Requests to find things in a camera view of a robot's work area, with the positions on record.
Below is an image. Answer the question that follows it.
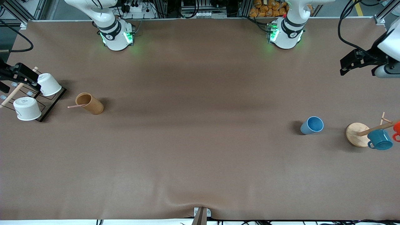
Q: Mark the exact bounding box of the light blue plastic cup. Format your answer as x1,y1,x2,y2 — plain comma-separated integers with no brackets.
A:
300,116,324,135

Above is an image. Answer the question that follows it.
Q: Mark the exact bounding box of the white paper cup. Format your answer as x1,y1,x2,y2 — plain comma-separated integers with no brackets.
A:
37,73,62,96
13,97,42,121

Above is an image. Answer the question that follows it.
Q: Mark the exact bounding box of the wooden mug tree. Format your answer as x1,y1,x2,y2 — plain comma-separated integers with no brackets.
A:
346,112,400,147

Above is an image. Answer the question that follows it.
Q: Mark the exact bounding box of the brown cylindrical holder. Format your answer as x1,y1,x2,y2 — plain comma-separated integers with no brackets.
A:
75,92,104,115

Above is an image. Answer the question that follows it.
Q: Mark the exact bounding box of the teal ceramic mug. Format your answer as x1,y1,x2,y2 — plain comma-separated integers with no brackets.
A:
367,129,393,151

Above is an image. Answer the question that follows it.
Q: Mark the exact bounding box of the pile of orange bread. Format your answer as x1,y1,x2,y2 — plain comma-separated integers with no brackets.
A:
249,0,289,18

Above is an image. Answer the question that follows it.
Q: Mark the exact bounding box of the white power strip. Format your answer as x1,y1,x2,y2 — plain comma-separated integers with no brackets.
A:
120,0,157,19

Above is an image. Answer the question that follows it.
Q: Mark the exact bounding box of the brown table cloth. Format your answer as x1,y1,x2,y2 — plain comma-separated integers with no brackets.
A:
0,17,400,221

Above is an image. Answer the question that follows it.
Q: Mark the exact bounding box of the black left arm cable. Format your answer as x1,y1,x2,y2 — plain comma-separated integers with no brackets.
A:
337,0,380,60

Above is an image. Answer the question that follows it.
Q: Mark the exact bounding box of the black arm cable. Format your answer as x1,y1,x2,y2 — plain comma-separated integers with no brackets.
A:
337,0,380,60
0,20,34,53

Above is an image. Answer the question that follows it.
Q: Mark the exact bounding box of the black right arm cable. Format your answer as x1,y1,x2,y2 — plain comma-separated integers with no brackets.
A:
0,20,34,53

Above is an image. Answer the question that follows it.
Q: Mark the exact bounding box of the aluminium frame profile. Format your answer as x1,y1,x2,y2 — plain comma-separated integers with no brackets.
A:
0,0,47,30
373,0,400,25

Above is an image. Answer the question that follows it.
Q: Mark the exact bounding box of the grey metal bracket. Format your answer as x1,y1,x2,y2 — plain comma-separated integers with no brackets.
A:
194,207,211,218

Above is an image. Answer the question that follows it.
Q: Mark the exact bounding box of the brown camera pole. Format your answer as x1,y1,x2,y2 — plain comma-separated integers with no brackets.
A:
191,208,208,225

